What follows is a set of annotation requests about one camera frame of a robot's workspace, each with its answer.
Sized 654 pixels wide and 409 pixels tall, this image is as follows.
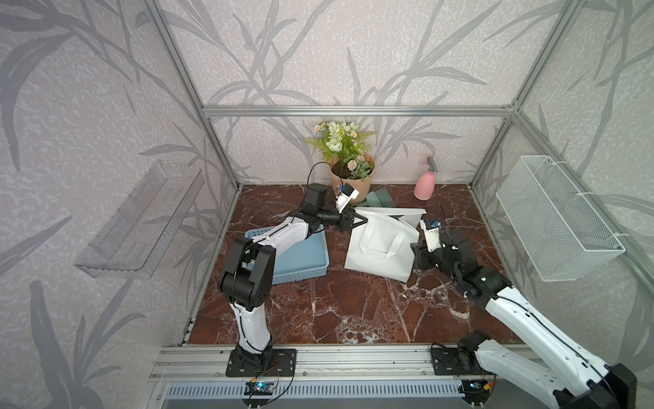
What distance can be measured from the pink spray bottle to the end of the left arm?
422 mm

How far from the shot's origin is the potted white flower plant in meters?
0.94

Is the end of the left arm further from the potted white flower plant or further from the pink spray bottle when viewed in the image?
the pink spray bottle

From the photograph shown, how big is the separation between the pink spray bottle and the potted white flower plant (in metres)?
0.24

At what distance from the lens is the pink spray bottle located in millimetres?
1071

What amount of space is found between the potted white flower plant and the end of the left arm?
22cm

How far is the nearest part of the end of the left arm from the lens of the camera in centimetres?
75
